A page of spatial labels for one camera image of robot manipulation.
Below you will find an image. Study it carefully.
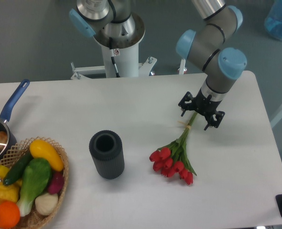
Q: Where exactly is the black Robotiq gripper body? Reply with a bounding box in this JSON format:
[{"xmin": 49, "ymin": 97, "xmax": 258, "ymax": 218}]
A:
[{"xmin": 192, "ymin": 89, "xmax": 222, "ymax": 117}]

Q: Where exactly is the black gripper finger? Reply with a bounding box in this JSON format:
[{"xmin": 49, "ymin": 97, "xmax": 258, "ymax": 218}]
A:
[
  {"xmin": 204, "ymin": 111, "xmax": 225, "ymax": 130},
  {"xmin": 178, "ymin": 91, "xmax": 196, "ymax": 116}
]

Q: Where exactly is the red tulip bouquet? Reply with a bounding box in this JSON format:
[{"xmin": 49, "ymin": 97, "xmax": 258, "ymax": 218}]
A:
[{"xmin": 149, "ymin": 113, "xmax": 197, "ymax": 186}]

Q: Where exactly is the dark grey ribbed vase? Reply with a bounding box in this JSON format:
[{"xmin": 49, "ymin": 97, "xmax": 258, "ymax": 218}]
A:
[{"xmin": 89, "ymin": 130, "xmax": 125, "ymax": 179}]

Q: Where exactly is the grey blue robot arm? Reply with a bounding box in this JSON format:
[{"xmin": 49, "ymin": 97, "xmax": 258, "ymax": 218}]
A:
[{"xmin": 69, "ymin": 0, "xmax": 247, "ymax": 127}]

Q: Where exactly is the blue plastic bag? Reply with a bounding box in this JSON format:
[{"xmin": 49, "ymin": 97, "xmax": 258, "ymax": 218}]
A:
[{"xmin": 264, "ymin": 0, "xmax": 282, "ymax": 41}]

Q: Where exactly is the purple red radish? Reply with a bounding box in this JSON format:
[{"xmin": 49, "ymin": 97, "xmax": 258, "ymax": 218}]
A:
[{"xmin": 47, "ymin": 172, "xmax": 64, "ymax": 195}]

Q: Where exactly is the yellow squash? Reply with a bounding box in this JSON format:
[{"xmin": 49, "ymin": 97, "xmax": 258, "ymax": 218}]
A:
[{"xmin": 30, "ymin": 139, "xmax": 64, "ymax": 172}]

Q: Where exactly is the green bok choy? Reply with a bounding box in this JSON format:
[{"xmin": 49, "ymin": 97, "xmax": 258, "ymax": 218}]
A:
[{"xmin": 17, "ymin": 158, "xmax": 51, "ymax": 217}]

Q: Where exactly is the white garlic bulb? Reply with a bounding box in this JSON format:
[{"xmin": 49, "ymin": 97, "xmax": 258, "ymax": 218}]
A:
[{"xmin": 35, "ymin": 193, "xmax": 58, "ymax": 216}]

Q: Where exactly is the dark green cucumber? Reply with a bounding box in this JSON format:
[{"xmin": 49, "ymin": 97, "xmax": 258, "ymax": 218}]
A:
[{"xmin": 3, "ymin": 151, "xmax": 33, "ymax": 186}]

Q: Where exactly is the woven wicker basket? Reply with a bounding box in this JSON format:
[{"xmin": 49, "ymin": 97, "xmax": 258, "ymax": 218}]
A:
[{"xmin": 0, "ymin": 137, "xmax": 69, "ymax": 229}]

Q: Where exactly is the small yellow pepper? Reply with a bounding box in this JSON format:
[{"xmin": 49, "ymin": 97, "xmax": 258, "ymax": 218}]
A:
[{"xmin": 0, "ymin": 164, "xmax": 10, "ymax": 179}]

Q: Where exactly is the orange fruit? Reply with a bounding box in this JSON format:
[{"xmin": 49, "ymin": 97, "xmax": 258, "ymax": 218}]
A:
[{"xmin": 0, "ymin": 201, "xmax": 20, "ymax": 229}]

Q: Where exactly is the white table clamp post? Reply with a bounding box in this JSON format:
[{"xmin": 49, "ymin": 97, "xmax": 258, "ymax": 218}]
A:
[{"xmin": 178, "ymin": 58, "xmax": 187, "ymax": 75}]

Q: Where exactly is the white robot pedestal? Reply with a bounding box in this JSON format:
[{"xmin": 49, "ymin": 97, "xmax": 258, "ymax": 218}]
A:
[{"xmin": 70, "ymin": 10, "xmax": 157, "ymax": 79}]

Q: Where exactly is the black cable on pedestal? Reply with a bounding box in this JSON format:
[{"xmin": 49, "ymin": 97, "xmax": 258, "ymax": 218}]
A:
[{"xmin": 108, "ymin": 37, "xmax": 121, "ymax": 78}]

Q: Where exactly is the blue handled saucepan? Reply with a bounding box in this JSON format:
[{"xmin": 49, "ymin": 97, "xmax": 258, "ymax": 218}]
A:
[{"xmin": 0, "ymin": 79, "xmax": 30, "ymax": 160}]

